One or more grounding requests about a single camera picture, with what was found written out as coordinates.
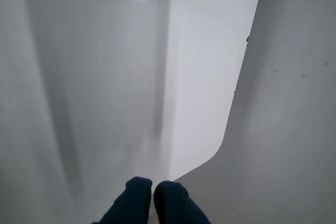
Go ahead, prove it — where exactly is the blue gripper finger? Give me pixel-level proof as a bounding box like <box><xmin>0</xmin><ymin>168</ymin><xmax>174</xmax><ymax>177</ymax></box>
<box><xmin>154</xmin><ymin>180</ymin><xmax>211</xmax><ymax>224</ymax></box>
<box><xmin>91</xmin><ymin>177</ymin><xmax>153</xmax><ymax>224</ymax></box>

